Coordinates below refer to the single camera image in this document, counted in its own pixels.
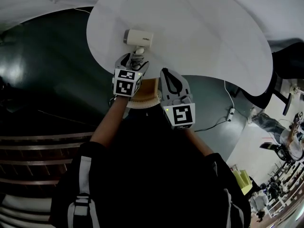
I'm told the white shelving rack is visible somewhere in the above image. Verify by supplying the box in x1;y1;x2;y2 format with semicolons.
266;161;304;220

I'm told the person's black striped jacket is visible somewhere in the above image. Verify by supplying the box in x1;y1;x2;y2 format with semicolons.
50;103;252;228

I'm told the person's left forearm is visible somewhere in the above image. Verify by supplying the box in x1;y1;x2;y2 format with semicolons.
89;95;130;150

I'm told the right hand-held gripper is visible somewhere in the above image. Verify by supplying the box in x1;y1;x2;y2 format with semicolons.
159;67;196;130

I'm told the white hair dryer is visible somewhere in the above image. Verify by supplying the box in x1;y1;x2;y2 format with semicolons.
123;28;154;69

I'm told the thin white cable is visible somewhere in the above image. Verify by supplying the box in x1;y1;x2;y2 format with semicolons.
72;7;92;14

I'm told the yellow foam block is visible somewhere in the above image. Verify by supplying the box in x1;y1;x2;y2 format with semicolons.
232;169;253;195

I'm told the black cable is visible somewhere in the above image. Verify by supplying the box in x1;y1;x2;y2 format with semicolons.
194;118;230;133

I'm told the white power adapter with cable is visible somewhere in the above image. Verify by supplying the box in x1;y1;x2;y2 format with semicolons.
223;79;236;122

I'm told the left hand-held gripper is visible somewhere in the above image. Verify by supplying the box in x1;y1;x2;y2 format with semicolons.
112;53;150;97

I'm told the black chair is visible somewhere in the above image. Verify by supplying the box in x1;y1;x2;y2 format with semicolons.
234;37;304;116

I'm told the dark wooden slatted rack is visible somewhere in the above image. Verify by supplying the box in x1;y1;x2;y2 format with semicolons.
0;131;95;187

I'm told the person's right forearm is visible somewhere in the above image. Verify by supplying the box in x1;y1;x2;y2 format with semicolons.
184;128;215;157

